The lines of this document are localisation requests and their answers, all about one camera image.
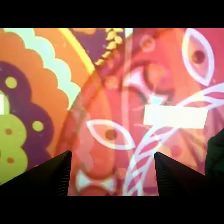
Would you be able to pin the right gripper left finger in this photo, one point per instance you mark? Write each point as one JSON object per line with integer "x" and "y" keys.
{"x": 46, "y": 178}

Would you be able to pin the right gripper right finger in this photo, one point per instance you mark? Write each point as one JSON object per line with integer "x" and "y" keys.
{"x": 180, "y": 178}

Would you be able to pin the dark olive T-shirt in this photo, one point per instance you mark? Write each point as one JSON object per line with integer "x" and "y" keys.
{"x": 216, "y": 156}

